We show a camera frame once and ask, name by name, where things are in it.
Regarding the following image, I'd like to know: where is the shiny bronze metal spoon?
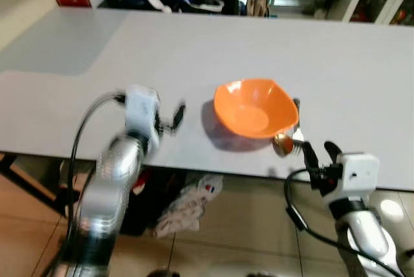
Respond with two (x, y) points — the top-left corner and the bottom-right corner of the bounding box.
(272, 98), (305, 157)

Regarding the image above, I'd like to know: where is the orange plastic bowl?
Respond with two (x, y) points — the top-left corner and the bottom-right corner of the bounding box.
(213, 78), (301, 140)

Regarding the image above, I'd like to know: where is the white cloth bag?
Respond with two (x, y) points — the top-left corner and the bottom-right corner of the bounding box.
(154, 175), (224, 239)

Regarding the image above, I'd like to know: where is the black fabric bag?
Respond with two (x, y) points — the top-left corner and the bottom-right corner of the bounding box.
(120, 166), (188, 236)

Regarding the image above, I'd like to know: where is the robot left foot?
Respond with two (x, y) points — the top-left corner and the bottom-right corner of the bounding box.
(147, 268), (183, 277)

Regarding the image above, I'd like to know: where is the black table leg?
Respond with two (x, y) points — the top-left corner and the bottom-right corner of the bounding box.
(0, 154), (69, 216)

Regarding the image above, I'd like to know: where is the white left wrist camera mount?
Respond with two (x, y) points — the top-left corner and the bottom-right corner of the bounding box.
(125, 85), (161, 140)

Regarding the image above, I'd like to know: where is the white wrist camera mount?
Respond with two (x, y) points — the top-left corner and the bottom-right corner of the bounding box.
(321, 153), (380, 205)
(125, 85), (161, 140)

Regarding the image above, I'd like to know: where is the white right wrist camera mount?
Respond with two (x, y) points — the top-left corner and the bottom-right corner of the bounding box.
(321, 153), (380, 205)

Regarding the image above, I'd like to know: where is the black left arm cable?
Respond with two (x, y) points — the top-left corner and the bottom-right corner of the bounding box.
(58, 93), (127, 271)

